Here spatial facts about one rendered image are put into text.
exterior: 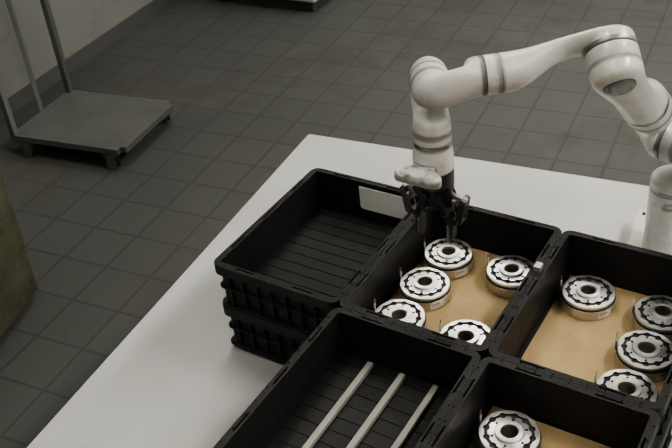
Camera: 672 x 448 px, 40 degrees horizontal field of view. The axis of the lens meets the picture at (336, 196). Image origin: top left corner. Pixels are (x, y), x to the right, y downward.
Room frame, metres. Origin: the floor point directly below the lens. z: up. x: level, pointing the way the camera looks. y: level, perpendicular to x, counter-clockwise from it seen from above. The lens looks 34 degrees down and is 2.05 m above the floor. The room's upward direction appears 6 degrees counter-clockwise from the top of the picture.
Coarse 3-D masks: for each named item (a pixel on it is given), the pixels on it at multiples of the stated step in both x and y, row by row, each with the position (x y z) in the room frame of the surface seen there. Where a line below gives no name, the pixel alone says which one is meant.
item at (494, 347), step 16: (560, 240) 1.44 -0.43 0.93; (592, 240) 1.43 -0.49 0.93; (608, 240) 1.42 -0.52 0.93; (656, 256) 1.36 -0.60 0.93; (544, 272) 1.35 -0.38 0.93; (528, 288) 1.30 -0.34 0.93; (512, 320) 1.24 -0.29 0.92; (496, 336) 1.19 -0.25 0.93; (496, 352) 1.15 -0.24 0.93; (544, 368) 1.10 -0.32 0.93; (592, 384) 1.05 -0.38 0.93; (640, 400) 1.01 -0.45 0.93
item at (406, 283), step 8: (408, 272) 1.47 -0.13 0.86; (416, 272) 1.48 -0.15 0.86; (424, 272) 1.47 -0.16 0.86; (432, 272) 1.47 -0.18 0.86; (440, 272) 1.46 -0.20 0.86; (400, 280) 1.45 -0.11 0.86; (408, 280) 1.45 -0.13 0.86; (440, 280) 1.44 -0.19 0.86; (448, 280) 1.43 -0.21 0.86; (400, 288) 1.43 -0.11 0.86; (408, 288) 1.43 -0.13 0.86; (440, 288) 1.41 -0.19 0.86; (448, 288) 1.41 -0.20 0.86; (408, 296) 1.40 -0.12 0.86; (416, 296) 1.40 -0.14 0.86; (424, 296) 1.39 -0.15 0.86; (432, 296) 1.39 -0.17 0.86; (440, 296) 1.39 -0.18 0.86
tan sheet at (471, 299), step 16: (480, 256) 1.54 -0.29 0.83; (496, 256) 1.54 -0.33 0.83; (480, 272) 1.49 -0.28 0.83; (464, 288) 1.44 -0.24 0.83; (480, 288) 1.44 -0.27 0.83; (448, 304) 1.40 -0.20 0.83; (464, 304) 1.39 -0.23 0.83; (480, 304) 1.39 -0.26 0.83; (496, 304) 1.38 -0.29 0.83; (432, 320) 1.36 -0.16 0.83; (448, 320) 1.35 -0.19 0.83; (480, 320) 1.34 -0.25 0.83; (496, 320) 1.34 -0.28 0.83
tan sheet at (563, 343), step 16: (560, 304) 1.36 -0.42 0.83; (624, 304) 1.34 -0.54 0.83; (544, 320) 1.32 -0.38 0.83; (560, 320) 1.32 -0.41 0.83; (576, 320) 1.31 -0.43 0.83; (608, 320) 1.30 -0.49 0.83; (624, 320) 1.30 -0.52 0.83; (544, 336) 1.28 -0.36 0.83; (560, 336) 1.27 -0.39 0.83; (576, 336) 1.27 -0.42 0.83; (592, 336) 1.26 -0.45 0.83; (608, 336) 1.26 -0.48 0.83; (528, 352) 1.24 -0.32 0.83; (544, 352) 1.24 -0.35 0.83; (560, 352) 1.23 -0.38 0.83; (576, 352) 1.23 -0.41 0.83; (592, 352) 1.22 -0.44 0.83; (608, 352) 1.22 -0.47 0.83; (560, 368) 1.19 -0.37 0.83; (576, 368) 1.19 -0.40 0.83; (592, 368) 1.18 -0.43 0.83; (608, 368) 1.18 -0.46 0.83; (656, 384) 1.13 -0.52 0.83
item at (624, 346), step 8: (624, 336) 1.22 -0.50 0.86; (632, 336) 1.22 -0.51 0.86; (640, 336) 1.22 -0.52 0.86; (648, 336) 1.22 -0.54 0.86; (656, 336) 1.21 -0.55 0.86; (624, 344) 1.20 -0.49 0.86; (632, 344) 1.20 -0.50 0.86; (664, 344) 1.19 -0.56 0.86; (624, 352) 1.18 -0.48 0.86; (632, 352) 1.18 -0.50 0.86; (664, 352) 1.17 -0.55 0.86; (624, 360) 1.16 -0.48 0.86; (632, 360) 1.16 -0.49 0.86; (640, 360) 1.16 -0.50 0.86; (648, 360) 1.16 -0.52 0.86; (656, 360) 1.15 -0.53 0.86; (664, 360) 1.16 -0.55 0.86; (640, 368) 1.14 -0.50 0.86; (648, 368) 1.14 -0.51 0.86; (656, 368) 1.13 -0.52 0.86; (664, 368) 1.14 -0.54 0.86
